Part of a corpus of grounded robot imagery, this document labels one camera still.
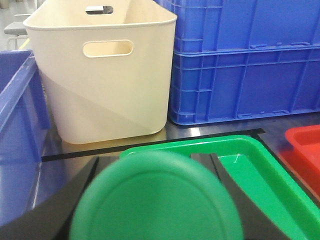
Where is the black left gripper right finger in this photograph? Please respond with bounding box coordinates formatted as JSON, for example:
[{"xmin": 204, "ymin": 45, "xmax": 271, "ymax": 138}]
[{"xmin": 190, "ymin": 153, "xmax": 285, "ymax": 240}]

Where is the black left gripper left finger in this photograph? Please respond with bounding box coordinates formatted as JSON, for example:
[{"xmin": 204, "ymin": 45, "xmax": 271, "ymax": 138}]
[{"xmin": 0, "ymin": 156, "xmax": 119, "ymax": 240}]

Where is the green plastic tray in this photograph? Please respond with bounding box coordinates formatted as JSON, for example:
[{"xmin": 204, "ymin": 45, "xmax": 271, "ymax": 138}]
[{"xmin": 122, "ymin": 135, "xmax": 320, "ymax": 240}]

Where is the red plastic tray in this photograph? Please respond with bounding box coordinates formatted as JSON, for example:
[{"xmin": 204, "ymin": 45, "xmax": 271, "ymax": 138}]
[{"xmin": 280, "ymin": 125, "xmax": 320, "ymax": 199}]

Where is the blue bin on cart top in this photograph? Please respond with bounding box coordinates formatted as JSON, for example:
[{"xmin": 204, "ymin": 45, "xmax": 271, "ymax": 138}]
[{"xmin": 0, "ymin": 50, "xmax": 51, "ymax": 164}]

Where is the lower blue stacked crate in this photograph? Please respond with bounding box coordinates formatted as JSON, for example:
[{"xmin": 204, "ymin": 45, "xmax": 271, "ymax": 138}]
[{"xmin": 168, "ymin": 48, "xmax": 320, "ymax": 126}]

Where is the blue stacked crate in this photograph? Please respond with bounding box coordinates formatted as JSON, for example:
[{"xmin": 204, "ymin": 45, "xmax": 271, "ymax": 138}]
[
  {"xmin": 168, "ymin": 48, "xmax": 320, "ymax": 126},
  {"xmin": 157, "ymin": 0, "xmax": 320, "ymax": 55}
]

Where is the cream plastic basket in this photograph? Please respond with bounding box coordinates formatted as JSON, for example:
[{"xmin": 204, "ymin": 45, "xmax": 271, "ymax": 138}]
[{"xmin": 23, "ymin": 0, "xmax": 177, "ymax": 144}]

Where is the upper blue stacked crate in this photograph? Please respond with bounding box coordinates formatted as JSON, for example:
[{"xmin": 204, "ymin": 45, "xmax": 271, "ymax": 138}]
[{"xmin": 157, "ymin": 0, "xmax": 320, "ymax": 55}]

